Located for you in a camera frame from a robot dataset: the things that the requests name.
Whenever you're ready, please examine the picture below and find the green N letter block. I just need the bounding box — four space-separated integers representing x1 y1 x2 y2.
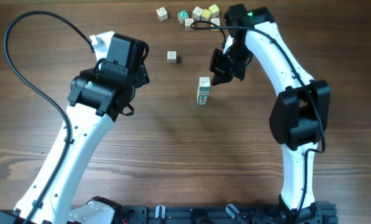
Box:
178 10 189 25

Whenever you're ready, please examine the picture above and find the green Z white block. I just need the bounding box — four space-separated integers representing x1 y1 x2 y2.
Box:
167 51 177 63

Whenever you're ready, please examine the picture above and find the red picture block far left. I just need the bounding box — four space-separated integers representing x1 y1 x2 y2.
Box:
156 7 168 21

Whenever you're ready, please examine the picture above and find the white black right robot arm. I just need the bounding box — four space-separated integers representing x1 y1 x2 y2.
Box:
210 4 330 223

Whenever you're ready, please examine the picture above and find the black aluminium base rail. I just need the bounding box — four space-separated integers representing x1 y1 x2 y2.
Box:
60 203 338 224

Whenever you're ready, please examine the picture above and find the yellow white picture block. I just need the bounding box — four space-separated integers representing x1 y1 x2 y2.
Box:
210 17 220 27

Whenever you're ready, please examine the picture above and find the white blue picture block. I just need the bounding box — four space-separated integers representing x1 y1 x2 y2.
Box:
192 6 203 21

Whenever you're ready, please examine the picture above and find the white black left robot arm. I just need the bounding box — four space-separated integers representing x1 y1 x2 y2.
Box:
0 31 149 223

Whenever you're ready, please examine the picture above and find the blue P letter block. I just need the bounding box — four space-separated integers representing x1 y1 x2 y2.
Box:
198 90 209 95

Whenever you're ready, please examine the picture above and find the yellow block left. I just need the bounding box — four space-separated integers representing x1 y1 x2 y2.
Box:
200 9 212 21

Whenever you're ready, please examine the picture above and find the yellow block top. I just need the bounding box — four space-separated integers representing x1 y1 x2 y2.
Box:
208 4 220 18

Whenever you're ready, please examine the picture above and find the white M picture block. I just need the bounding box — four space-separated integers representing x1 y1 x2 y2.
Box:
185 18 194 30

